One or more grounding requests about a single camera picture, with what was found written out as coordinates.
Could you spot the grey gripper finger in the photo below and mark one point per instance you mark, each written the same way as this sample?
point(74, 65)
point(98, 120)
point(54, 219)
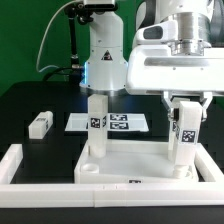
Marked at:
point(205, 100)
point(167, 102)

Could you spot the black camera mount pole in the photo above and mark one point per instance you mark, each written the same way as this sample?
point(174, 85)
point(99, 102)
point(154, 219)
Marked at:
point(76, 12)

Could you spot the white desk tabletop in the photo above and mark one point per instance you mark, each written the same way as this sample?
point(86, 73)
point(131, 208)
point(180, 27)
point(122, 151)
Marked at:
point(128, 161)

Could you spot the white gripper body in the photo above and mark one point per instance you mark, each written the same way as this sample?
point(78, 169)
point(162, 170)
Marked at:
point(152, 70)

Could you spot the white U-shaped obstacle frame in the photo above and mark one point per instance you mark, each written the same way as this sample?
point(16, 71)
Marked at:
point(210, 191)

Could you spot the marker tag sheet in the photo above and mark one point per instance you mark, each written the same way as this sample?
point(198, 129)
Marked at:
point(116, 122)

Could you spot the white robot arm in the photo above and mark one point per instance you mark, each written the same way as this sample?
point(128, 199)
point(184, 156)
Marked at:
point(177, 50)

